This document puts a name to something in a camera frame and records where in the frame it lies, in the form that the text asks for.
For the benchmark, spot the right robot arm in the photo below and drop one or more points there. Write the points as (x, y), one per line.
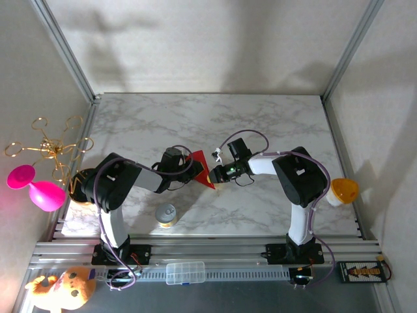
(299, 179)

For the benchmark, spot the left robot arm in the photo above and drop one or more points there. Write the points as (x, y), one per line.
(110, 182)

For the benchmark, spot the silver tin can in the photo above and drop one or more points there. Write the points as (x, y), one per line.
(166, 213)

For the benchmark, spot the clear plastic organizer box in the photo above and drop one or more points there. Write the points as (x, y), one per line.
(185, 273)

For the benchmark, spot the black round disc gold rim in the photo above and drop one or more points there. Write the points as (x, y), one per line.
(78, 192)

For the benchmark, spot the black controller board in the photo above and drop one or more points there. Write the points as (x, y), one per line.
(120, 275)
(301, 276)

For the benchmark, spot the orange and white cup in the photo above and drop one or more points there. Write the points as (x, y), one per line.
(345, 190)

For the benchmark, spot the pink plastic goblet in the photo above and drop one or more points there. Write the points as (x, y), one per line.
(45, 195)

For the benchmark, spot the black connector board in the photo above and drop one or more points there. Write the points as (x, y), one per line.
(345, 272)

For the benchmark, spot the orange plush toy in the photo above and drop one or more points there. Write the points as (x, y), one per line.
(65, 287)

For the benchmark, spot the aluminium rail bed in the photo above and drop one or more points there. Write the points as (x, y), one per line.
(211, 251)

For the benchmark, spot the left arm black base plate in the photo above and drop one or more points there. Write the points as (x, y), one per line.
(143, 254)

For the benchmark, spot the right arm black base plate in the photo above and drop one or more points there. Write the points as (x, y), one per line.
(275, 254)

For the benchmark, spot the aluminium table side rail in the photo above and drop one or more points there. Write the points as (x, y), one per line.
(87, 125)
(337, 146)

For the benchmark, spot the aluminium frame post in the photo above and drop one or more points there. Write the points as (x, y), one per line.
(352, 49)
(65, 49)

